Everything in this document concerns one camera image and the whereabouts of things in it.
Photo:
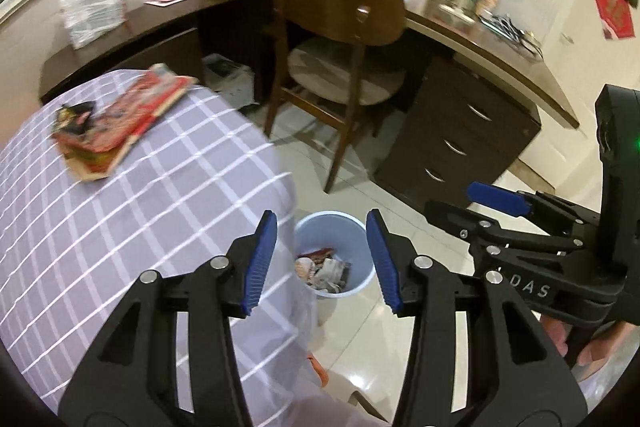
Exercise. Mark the dark drawer cabinet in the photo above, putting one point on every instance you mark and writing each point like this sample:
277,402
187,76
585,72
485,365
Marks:
465,127

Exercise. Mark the brown wooden chair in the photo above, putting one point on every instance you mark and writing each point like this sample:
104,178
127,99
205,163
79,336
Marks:
340,2

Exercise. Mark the beige seat cushion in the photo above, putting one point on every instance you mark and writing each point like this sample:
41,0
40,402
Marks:
340,72

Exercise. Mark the person's right hand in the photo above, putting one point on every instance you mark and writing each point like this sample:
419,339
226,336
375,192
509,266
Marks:
615,347

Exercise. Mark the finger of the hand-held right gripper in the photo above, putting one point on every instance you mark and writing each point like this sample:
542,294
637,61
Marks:
500,197
465,224

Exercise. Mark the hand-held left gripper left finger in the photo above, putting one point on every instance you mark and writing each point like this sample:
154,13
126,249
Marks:
260,267

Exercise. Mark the light blue waste bin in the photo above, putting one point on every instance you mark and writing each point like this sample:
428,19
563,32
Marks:
345,227

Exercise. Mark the metal scissors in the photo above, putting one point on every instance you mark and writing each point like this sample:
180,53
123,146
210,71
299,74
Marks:
507,27

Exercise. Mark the white plastic bag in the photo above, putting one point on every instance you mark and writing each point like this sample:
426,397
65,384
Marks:
92,7

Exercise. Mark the white grey box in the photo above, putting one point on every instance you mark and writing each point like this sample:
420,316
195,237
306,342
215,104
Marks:
227,77

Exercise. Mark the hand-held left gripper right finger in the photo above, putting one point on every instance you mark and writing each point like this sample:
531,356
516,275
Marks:
385,267

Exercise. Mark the red wall poster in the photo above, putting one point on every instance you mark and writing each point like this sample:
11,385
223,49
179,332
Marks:
615,12

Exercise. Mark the flattened red cardboard box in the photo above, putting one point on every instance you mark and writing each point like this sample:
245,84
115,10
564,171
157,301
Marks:
135,112

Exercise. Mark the dark wooden desk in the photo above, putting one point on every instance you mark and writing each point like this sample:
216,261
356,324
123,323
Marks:
475,42

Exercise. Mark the orange white paper wrapper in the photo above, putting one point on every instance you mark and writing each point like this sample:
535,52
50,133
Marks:
304,268

